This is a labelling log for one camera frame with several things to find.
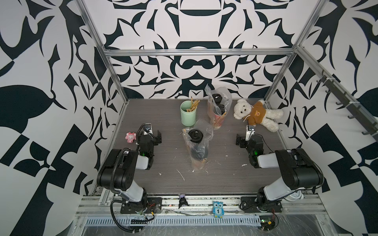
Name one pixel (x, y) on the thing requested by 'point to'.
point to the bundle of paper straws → (194, 104)
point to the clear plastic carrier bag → (227, 101)
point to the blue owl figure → (218, 209)
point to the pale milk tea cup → (199, 157)
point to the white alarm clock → (295, 195)
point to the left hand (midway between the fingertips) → (147, 129)
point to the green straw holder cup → (188, 118)
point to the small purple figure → (182, 200)
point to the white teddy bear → (257, 114)
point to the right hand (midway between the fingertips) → (245, 132)
